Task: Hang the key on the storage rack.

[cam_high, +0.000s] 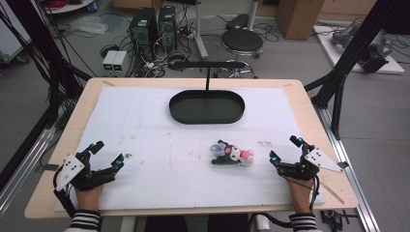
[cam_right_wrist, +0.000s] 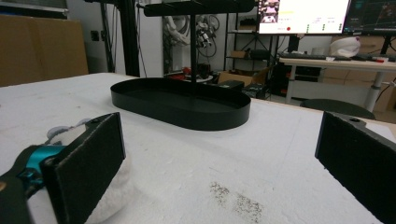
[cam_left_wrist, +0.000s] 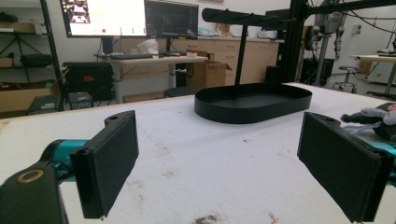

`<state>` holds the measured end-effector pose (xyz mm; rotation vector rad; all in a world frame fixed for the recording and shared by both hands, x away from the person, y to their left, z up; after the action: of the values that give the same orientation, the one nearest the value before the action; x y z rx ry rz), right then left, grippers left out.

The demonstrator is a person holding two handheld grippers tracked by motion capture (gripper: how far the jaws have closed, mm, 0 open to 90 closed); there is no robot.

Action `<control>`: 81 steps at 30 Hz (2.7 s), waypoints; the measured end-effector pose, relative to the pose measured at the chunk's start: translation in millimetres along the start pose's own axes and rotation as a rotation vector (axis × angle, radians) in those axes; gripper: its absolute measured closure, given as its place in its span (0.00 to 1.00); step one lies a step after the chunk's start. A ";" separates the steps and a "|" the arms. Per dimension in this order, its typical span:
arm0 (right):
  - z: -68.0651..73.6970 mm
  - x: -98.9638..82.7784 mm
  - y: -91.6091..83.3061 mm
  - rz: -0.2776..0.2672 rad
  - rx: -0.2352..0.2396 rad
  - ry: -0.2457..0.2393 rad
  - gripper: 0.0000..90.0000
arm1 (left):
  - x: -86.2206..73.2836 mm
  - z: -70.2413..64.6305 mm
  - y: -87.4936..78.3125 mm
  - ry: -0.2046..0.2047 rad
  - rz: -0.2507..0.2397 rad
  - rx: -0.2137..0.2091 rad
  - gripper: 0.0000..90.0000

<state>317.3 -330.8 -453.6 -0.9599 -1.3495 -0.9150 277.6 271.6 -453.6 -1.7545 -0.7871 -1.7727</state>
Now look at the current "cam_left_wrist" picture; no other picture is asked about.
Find white plastic bag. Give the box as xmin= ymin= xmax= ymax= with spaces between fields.
xmin=136 ymin=38 xmax=160 ymax=56

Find black round stool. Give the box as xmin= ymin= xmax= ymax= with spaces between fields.
xmin=163 ymin=86 xmax=204 ymax=99

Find monitor with dark screen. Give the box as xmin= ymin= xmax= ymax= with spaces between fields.
xmin=144 ymin=0 xmax=200 ymax=40

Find white desk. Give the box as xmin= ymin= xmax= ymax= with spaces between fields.
xmin=95 ymin=54 xmax=209 ymax=105

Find black metal frame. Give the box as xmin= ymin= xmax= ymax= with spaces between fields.
xmin=279 ymin=0 xmax=396 ymax=84

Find large flat cardboard box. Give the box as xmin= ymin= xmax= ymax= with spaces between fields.
xmin=0 ymin=79 xmax=61 ymax=114

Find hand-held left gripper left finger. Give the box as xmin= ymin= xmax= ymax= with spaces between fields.
xmin=40 ymin=109 xmax=140 ymax=219

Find grey robot on stand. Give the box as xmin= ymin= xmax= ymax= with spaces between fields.
xmin=312 ymin=11 xmax=347 ymax=87

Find monitor with bright screen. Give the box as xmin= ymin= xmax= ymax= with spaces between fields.
xmin=60 ymin=0 xmax=148 ymax=39

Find grey and black plush toy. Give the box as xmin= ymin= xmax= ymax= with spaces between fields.
xmin=340 ymin=102 xmax=396 ymax=145

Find black metal shelf rack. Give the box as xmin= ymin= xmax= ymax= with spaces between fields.
xmin=0 ymin=0 xmax=65 ymax=94

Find open cardboard box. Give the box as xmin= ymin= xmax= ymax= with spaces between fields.
xmin=186 ymin=60 xmax=233 ymax=89

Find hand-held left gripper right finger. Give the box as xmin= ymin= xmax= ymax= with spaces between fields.
xmin=296 ymin=111 xmax=396 ymax=224

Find black keyboard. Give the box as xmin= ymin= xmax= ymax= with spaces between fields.
xmin=108 ymin=53 xmax=154 ymax=61

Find small black device box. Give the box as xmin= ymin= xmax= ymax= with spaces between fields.
xmin=67 ymin=91 xmax=94 ymax=110
xmin=26 ymin=94 xmax=63 ymax=116

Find wooden cabinet row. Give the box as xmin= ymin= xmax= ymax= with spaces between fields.
xmin=119 ymin=35 xmax=280 ymax=87

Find black equipment case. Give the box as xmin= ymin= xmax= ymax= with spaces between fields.
xmin=63 ymin=61 xmax=115 ymax=103

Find light wooden table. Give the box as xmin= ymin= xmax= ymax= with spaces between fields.
xmin=348 ymin=53 xmax=396 ymax=96

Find grey swivel stool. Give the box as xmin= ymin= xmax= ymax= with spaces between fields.
xmin=332 ymin=65 xmax=361 ymax=94

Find black stand with oval tray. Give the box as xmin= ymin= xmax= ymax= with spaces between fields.
xmin=193 ymin=7 xmax=313 ymax=125

